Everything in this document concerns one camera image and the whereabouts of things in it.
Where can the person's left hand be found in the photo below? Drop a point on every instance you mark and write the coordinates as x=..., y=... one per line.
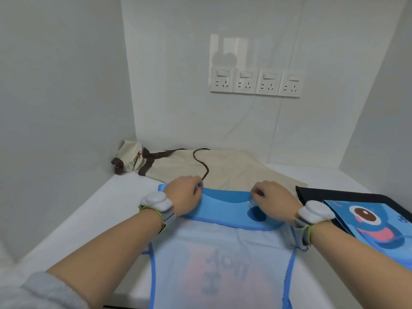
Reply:
x=182, y=196

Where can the person's right hand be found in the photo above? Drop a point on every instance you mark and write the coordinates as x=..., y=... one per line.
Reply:
x=276, y=202

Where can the person's right fingers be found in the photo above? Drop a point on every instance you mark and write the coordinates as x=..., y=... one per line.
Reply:
x=257, y=193

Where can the person's left fingers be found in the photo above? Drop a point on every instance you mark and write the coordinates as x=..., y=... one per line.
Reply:
x=199, y=186

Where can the light blue child apron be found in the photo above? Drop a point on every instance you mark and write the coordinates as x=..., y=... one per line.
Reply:
x=222, y=254

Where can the person's right forearm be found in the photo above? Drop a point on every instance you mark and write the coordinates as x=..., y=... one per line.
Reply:
x=360, y=263

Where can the person's left forearm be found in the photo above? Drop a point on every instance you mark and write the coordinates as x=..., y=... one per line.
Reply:
x=106, y=254

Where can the white left wrist tracker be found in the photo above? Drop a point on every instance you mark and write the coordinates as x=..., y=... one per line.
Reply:
x=156, y=201

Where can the white wrist tracker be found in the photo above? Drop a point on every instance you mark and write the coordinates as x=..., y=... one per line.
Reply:
x=156, y=201
x=317, y=213

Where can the white right wrist tracker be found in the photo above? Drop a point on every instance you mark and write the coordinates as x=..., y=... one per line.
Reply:
x=317, y=213

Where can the crumpled beige apron brown trim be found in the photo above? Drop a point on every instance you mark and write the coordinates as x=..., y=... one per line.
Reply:
x=127, y=156

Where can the folded blue cartoon apron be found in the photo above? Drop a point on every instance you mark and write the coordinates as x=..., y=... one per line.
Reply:
x=376, y=223

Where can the grey sweater sleeve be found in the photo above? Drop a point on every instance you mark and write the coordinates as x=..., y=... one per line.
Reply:
x=38, y=292

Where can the white wall socket with switch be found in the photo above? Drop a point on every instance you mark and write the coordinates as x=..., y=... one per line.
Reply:
x=268, y=82
x=222, y=79
x=291, y=84
x=245, y=81

